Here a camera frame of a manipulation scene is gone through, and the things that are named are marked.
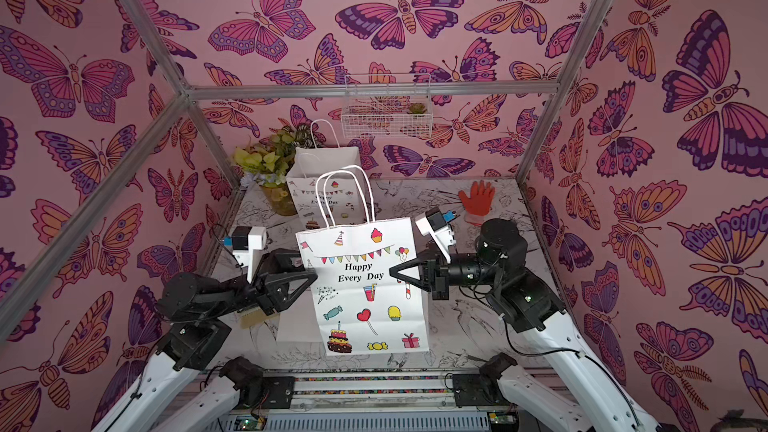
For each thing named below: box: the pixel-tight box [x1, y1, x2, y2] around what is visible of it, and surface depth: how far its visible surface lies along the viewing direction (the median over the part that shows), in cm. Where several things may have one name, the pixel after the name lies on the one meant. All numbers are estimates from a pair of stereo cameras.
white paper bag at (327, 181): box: [286, 119, 366, 230], surface depth 93 cm
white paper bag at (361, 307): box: [295, 165, 430, 355], surface depth 55 cm
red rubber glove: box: [458, 180, 496, 226], surface depth 116 cm
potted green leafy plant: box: [234, 124, 317, 216], surface depth 102 cm
